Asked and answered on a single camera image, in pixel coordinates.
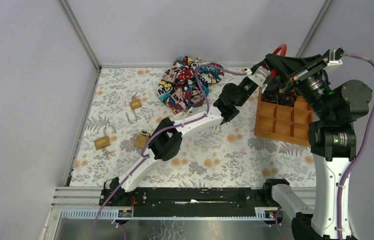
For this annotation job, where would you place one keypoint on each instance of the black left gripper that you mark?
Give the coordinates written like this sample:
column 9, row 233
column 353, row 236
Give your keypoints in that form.
column 270, row 81

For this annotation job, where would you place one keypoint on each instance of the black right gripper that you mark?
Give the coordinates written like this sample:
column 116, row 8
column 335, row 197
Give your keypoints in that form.
column 287, row 67

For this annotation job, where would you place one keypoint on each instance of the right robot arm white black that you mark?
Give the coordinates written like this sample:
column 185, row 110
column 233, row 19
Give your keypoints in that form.
column 332, row 137

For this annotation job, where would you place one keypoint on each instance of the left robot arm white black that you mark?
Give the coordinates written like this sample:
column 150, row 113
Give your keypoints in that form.
column 165, row 142

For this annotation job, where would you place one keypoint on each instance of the dark rolled fabric small centre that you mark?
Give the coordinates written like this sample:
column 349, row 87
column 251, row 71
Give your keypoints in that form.
column 288, row 99

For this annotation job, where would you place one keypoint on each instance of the dark rolled fabric middle left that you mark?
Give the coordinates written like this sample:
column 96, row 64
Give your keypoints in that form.
column 271, row 94

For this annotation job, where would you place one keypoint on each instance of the orange wooden compartment tray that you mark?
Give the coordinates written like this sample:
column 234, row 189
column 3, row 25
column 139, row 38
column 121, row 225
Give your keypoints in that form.
column 284, row 123

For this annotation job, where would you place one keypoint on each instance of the colourful comic print cloth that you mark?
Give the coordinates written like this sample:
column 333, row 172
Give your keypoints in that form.
column 178, row 88

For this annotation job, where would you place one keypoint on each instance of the brass padlock upper left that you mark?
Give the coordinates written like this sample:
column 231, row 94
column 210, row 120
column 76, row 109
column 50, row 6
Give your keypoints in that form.
column 135, row 102

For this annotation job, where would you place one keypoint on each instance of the brass padlock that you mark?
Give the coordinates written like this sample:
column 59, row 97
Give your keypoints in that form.
column 104, row 141
column 142, row 139
column 135, row 102

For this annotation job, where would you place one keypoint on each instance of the open steel shackle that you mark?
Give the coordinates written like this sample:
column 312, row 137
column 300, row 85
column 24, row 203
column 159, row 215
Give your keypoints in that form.
column 132, row 116

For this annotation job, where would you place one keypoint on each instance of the brass padlock near centre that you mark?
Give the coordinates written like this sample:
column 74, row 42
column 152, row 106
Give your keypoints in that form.
column 142, row 139

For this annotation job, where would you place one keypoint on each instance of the brass padlock far left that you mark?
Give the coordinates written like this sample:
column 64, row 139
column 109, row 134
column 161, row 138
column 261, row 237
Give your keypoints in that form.
column 104, row 141

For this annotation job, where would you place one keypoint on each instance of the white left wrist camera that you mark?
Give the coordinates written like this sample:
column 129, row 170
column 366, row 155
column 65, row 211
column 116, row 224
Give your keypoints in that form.
column 257, row 75

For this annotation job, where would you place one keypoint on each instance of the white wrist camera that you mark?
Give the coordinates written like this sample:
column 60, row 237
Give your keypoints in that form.
column 333, row 60
column 257, row 75

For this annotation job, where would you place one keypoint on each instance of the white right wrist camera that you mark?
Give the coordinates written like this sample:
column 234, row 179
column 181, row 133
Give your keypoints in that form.
column 333, row 60

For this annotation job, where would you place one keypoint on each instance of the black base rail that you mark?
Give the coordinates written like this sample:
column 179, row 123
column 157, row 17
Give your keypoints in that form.
column 167, row 202

